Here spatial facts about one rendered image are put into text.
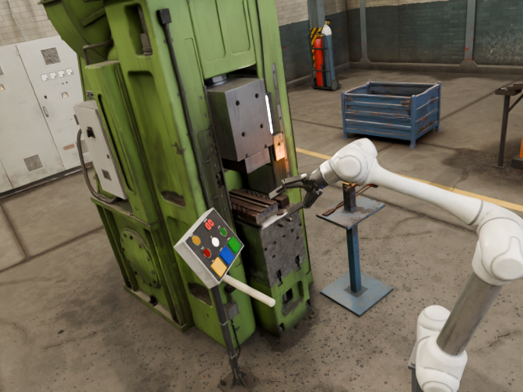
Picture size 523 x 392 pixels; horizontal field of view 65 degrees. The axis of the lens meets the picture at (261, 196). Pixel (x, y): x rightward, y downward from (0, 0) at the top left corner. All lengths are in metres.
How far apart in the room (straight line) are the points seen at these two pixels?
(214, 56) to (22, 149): 5.33
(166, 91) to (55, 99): 5.23
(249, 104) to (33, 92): 5.30
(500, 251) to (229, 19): 1.79
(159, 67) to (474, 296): 1.71
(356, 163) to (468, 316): 0.69
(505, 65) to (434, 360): 8.40
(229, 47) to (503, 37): 7.78
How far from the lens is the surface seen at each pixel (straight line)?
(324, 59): 9.82
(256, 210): 2.61
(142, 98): 2.57
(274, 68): 2.72
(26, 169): 7.43
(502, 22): 9.72
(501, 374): 2.99
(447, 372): 1.83
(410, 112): 5.90
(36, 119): 7.36
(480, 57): 9.98
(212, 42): 2.41
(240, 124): 2.35
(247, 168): 2.43
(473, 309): 1.65
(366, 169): 1.39
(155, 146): 2.63
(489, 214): 1.62
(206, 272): 2.08
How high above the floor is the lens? 2.20
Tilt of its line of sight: 26 degrees down
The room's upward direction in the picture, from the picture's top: 10 degrees counter-clockwise
